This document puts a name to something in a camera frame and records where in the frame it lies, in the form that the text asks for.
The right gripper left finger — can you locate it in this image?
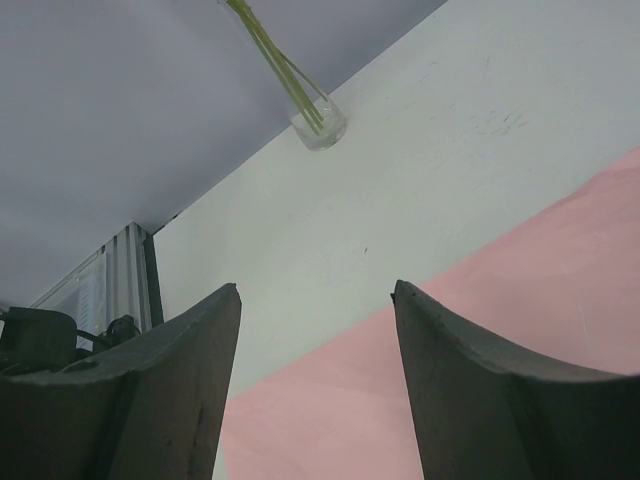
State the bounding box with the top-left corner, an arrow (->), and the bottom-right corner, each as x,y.
1,283 -> 241,479

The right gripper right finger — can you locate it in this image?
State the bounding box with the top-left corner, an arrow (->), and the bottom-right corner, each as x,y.
392,281 -> 639,479

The pink wrapping paper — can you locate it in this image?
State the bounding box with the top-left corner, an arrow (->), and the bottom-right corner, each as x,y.
222,151 -> 639,479

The light pink rose stem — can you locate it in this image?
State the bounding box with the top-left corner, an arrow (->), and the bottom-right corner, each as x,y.
224,0 -> 324,136

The peach rose stem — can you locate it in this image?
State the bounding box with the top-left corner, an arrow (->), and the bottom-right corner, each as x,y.
239,1 -> 329,101

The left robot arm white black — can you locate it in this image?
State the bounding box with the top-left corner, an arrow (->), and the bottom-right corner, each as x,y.
1,307 -> 141,376

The clear glass vase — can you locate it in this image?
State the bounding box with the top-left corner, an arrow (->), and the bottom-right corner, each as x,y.
219,1 -> 347,151

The aluminium front rail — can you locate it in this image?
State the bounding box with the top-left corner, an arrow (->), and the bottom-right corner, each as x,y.
32,223 -> 164,335

